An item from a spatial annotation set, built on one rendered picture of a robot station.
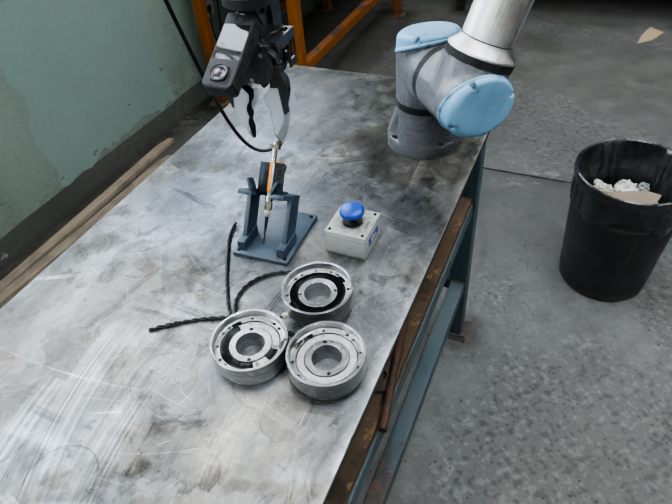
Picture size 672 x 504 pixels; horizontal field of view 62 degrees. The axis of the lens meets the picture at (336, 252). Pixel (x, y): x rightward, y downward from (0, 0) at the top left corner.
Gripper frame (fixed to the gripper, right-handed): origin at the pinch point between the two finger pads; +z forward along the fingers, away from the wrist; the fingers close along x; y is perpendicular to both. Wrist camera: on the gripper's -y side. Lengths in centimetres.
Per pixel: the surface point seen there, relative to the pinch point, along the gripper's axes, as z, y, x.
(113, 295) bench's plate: 18.7, -22.4, 19.1
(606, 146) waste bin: 57, 104, -59
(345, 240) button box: 15.2, -3.8, -13.4
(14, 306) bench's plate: 18.7, -29.1, 33.2
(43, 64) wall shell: 40, 86, 143
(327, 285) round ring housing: 15.8, -13.2, -13.9
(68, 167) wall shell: 80, 77, 143
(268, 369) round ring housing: 15.7, -29.6, -12.1
